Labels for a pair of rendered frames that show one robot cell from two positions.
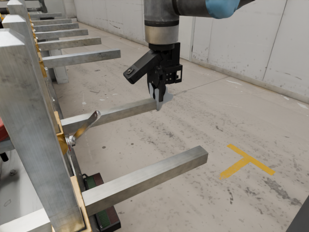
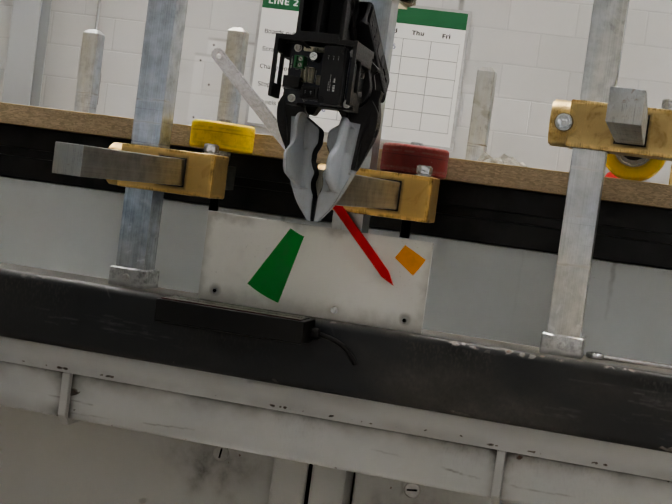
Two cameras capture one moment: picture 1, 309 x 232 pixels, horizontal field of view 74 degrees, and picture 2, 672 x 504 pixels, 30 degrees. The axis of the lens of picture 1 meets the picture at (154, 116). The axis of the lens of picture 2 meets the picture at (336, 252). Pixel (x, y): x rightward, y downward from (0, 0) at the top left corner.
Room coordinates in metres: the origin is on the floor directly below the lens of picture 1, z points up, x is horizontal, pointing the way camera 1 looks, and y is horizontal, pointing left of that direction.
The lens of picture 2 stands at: (1.33, -0.79, 0.85)
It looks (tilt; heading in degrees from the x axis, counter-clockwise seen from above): 3 degrees down; 133
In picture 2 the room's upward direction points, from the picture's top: 8 degrees clockwise
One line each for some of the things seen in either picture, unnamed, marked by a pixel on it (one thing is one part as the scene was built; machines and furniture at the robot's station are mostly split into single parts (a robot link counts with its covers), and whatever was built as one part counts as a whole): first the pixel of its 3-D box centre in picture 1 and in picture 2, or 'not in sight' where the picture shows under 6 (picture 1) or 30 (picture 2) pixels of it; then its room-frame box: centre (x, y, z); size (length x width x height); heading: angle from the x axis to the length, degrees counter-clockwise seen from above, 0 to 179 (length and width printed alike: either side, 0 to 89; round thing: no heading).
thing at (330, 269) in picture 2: (74, 171); (312, 271); (0.37, 0.21, 0.75); 0.26 x 0.01 x 0.10; 29
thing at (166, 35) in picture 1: (161, 33); not in sight; (0.58, -0.02, 1.05); 0.10 x 0.09 x 0.05; 29
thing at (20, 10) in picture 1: (41, 86); (585, 182); (0.60, 0.36, 0.89); 0.04 x 0.04 x 0.48; 29
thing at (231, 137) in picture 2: not in sight; (218, 165); (0.14, 0.25, 0.85); 0.08 x 0.08 x 0.11
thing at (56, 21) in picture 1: (44, 22); not in sight; (1.56, 0.78, 0.95); 0.37 x 0.03 x 0.03; 119
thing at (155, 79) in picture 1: (163, 63); (330, 43); (0.58, -0.03, 0.97); 0.09 x 0.08 x 0.12; 119
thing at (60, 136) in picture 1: (51, 134); (375, 192); (0.40, 0.26, 0.85); 0.14 x 0.06 x 0.05; 29
